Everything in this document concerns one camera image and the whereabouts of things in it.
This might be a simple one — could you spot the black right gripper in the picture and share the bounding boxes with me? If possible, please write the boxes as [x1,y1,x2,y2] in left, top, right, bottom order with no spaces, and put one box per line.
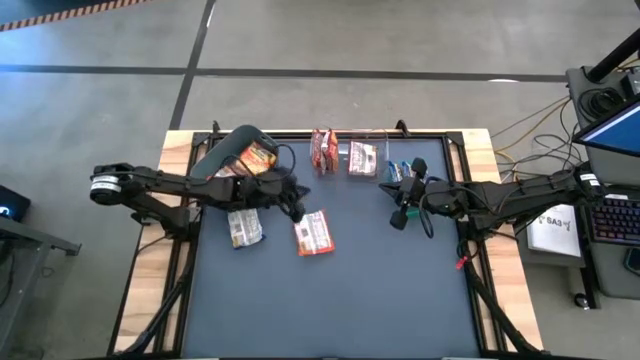
[378,157,454,232]

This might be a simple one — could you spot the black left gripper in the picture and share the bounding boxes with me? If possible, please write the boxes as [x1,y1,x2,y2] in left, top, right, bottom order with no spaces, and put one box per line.
[230,167,312,225]

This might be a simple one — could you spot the dark grey plastic bin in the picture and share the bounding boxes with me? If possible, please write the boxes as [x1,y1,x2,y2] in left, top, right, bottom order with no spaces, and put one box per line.
[191,124,280,180]

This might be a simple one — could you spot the green translucent plastic bin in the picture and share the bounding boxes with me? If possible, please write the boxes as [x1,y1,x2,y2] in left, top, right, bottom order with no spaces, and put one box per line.
[387,158,432,220]

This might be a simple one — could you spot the clear plastic bin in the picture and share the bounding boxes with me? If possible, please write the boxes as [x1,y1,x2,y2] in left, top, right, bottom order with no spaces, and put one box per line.
[310,127,394,181]

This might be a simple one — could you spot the white paper sheet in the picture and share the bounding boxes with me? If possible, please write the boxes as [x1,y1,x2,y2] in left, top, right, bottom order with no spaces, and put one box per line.
[527,202,584,259]

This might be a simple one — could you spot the grey computer cart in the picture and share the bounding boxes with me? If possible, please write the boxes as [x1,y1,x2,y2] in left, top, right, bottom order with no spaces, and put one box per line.
[566,64,640,301]

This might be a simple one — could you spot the black keyboard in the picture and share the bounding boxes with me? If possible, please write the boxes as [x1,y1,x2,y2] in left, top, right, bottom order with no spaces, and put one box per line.
[588,196,640,246]

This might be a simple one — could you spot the monitor with blue screen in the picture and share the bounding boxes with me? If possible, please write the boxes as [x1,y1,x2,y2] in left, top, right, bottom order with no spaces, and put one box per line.
[572,99,640,159]

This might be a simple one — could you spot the dark computer mouse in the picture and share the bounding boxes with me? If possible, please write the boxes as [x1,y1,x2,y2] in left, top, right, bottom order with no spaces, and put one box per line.
[623,247,640,277]

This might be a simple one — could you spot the black stand pole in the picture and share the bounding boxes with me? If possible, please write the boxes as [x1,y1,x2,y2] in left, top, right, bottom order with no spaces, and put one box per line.
[587,30,640,84]

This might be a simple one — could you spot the grey metal stand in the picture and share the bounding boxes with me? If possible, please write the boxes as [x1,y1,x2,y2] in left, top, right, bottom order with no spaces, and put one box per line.
[0,214,83,360]

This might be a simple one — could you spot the black electronic device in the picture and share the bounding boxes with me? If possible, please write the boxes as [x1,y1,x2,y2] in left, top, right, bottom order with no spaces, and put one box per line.
[0,184,32,224]

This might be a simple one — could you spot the black mat with hazard stripe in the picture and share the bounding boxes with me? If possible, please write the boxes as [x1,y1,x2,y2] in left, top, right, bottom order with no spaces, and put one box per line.
[0,0,151,32]

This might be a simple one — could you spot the black metal table frame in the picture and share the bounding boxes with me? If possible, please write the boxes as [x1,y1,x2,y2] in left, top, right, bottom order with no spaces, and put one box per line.
[107,119,546,360]

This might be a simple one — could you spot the yellow floor cable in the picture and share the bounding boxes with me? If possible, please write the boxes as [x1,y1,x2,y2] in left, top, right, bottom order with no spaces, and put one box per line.
[492,94,572,154]

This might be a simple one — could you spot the black floor cable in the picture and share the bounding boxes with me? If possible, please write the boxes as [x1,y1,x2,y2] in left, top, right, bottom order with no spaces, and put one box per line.
[499,99,586,176]

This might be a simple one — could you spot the coiled black cable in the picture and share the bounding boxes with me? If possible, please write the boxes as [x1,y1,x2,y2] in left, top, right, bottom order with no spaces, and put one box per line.
[578,87,625,120]

